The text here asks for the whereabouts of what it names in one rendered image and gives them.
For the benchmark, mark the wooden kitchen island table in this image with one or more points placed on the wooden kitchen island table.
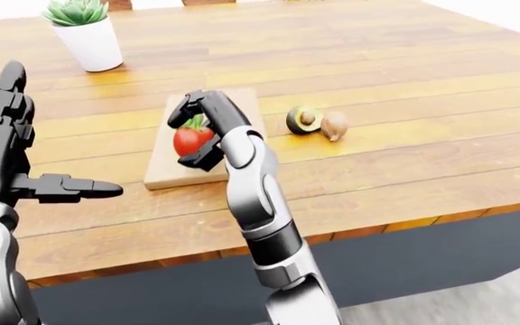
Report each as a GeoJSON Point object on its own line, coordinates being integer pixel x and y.
{"type": "Point", "coordinates": [332, 84]}

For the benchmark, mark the red tomato with green stem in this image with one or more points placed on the red tomato with green stem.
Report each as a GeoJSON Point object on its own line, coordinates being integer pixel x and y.
{"type": "Point", "coordinates": [190, 137]}

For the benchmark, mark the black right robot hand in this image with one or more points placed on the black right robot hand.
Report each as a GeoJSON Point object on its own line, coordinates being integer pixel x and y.
{"type": "Point", "coordinates": [215, 111]}

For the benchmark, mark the halved avocado with pit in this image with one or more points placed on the halved avocado with pit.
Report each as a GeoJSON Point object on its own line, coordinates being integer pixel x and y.
{"type": "Point", "coordinates": [303, 120]}

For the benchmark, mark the wooden cutting board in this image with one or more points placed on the wooden cutting board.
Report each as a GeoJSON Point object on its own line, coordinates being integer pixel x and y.
{"type": "Point", "coordinates": [197, 162]}

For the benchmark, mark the white plant pot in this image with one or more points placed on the white plant pot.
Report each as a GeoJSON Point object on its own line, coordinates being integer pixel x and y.
{"type": "Point", "coordinates": [92, 44]}

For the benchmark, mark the green succulent plant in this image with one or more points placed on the green succulent plant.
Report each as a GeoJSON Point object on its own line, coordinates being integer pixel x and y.
{"type": "Point", "coordinates": [76, 11]}

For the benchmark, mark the wooden chair back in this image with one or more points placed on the wooden chair back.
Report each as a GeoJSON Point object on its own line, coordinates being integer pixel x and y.
{"type": "Point", "coordinates": [206, 2]}
{"type": "Point", "coordinates": [119, 4]}

